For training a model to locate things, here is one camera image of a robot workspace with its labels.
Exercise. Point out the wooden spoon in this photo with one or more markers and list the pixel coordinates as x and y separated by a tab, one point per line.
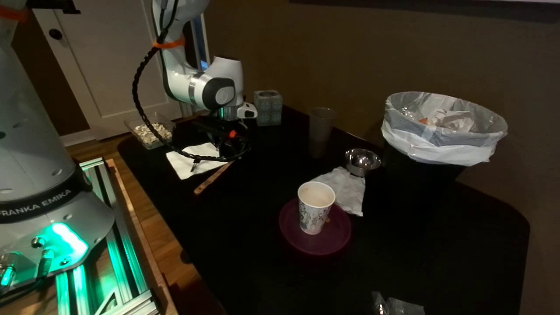
205	184

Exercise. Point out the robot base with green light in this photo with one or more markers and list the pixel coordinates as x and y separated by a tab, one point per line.
49	215

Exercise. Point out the white paper napkin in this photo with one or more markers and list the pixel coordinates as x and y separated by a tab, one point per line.
194	159

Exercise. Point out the patterned paper cup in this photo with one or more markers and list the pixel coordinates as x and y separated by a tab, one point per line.
313	203

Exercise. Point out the dark plastic tumbler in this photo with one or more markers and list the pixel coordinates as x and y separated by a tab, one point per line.
320	124

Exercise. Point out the aluminium frame rails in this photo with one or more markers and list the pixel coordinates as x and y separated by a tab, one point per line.
112	278

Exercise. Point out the white door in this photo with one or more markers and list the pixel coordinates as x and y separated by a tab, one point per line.
98	46

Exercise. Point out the crumpled white paper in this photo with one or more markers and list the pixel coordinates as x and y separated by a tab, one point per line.
348	189

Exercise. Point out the clear container of popcorn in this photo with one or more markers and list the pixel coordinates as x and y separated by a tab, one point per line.
149	135

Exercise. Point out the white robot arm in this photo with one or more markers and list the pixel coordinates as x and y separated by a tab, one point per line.
212	88

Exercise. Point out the small metal bowl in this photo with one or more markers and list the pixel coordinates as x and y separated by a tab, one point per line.
361	161

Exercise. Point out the bin with white bag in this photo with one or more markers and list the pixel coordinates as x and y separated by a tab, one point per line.
439	128

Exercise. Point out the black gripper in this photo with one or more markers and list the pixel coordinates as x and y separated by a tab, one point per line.
229	137

